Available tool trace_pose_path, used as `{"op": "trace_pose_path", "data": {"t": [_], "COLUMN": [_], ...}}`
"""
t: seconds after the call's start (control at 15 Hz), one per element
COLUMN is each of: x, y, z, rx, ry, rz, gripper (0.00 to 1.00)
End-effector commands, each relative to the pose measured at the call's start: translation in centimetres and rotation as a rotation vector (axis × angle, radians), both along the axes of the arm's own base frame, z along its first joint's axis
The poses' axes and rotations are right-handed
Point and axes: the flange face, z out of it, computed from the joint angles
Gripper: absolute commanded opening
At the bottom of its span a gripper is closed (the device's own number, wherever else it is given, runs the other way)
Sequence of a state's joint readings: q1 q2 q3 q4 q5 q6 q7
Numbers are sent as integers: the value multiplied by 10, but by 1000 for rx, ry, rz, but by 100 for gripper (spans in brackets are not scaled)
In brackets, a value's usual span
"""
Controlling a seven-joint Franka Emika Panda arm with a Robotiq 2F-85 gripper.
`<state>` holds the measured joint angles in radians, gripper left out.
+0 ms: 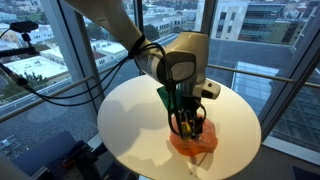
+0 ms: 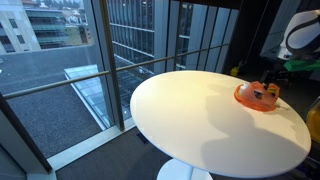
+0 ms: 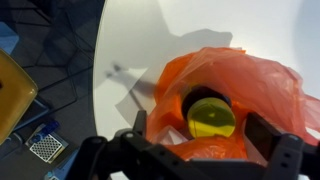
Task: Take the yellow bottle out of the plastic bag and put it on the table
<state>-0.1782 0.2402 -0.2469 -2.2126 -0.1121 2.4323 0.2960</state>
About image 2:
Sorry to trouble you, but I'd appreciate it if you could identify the dark window mullion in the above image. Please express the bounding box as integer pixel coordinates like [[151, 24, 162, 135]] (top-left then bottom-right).
[[98, 0, 126, 132]]

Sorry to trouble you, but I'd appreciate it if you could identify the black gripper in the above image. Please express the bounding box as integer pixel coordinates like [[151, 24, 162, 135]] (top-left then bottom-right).
[[263, 69, 298, 88]]

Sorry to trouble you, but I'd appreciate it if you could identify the dark slanted window frame bar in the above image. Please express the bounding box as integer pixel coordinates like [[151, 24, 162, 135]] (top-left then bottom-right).
[[0, 92, 53, 174]]

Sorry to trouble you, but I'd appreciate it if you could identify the small yellow floor object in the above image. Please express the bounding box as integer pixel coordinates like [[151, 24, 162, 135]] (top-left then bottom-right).
[[229, 65, 241, 77]]

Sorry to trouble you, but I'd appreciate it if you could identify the white table pedestal base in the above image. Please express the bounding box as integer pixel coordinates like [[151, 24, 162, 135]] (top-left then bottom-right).
[[156, 157, 214, 180]]

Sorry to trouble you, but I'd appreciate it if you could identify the metal window railing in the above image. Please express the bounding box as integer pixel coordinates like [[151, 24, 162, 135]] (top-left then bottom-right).
[[2, 43, 231, 100]]

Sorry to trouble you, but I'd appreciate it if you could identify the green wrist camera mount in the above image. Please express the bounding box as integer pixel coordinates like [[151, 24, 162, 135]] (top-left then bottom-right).
[[283, 59, 320, 72]]

